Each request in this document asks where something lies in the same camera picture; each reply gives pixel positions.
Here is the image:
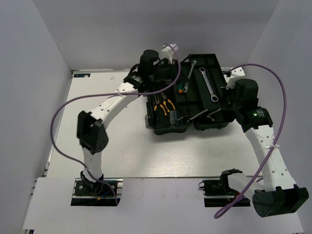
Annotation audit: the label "small silver ratchet wrench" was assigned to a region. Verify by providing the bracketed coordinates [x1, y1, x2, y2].
[188, 60, 197, 79]

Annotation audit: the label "green handled screwdriver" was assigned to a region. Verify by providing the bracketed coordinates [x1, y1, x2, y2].
[177, 84, 184, 94]
[183, 83, 189, 93]

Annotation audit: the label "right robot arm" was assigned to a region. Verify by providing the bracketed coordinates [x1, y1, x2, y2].
[219, 78, 309, 217]

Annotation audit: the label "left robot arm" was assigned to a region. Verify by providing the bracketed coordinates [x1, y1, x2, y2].
[77, 44, 181, 195]

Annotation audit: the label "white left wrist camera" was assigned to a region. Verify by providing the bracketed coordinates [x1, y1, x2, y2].
[160, 43, 178, 64]

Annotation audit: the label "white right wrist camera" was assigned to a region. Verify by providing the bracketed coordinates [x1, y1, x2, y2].
[224, 67, 246, 90]

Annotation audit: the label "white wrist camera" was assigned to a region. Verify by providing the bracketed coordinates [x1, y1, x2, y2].
[160, 43, 178, 64]
[224, 67, 246, 90]

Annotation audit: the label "black plastic toolbox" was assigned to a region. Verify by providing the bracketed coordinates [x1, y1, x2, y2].
[145, 54, 234, 135]

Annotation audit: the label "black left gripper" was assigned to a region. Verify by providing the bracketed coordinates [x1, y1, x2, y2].
[149, 58, 191, 85]

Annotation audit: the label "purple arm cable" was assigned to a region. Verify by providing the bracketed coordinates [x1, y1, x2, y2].
[50, 43, 182, 205]
[214, 63, 286, 219]

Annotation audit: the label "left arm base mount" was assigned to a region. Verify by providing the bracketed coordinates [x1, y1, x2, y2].
[71, 172, 123, 207]

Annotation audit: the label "small yellow handled pliers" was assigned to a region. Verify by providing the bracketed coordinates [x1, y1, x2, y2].
[154, 95, 161, 111]

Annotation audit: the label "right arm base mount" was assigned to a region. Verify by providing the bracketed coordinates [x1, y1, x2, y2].
[198, 179, 239, 208]

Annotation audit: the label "yellow handled long nose pliers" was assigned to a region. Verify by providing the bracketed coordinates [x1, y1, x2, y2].
[160, 92, 176, 113]

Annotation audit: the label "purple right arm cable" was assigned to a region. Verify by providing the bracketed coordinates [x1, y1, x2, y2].
[214, 63, 286, 219]

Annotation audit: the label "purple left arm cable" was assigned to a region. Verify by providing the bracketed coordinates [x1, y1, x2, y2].
[50, 43, 182, 205]

